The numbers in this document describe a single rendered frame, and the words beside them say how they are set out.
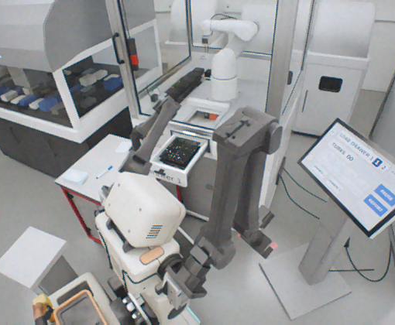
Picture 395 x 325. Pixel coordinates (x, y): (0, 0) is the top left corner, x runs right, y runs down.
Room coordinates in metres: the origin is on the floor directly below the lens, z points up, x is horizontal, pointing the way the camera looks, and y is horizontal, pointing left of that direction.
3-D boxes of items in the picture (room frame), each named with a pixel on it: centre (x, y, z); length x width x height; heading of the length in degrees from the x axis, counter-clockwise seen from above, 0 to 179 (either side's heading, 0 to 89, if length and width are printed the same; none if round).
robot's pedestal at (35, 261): (0.73, 0.87, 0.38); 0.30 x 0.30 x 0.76; 66
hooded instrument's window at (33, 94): (2.58, 1.30, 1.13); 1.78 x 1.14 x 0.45; 60
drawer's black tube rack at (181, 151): (1.32, 0.06, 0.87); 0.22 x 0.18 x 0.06; 150
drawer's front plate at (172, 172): (1.14, 0.16, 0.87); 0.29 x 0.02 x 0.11; 60
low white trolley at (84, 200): (1.37, 0.50, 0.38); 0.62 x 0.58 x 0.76; 60
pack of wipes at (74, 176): (1.27, 0.76, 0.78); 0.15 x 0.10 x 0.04; 67
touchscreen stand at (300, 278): (0.82, -0.75, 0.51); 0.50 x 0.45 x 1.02; 105
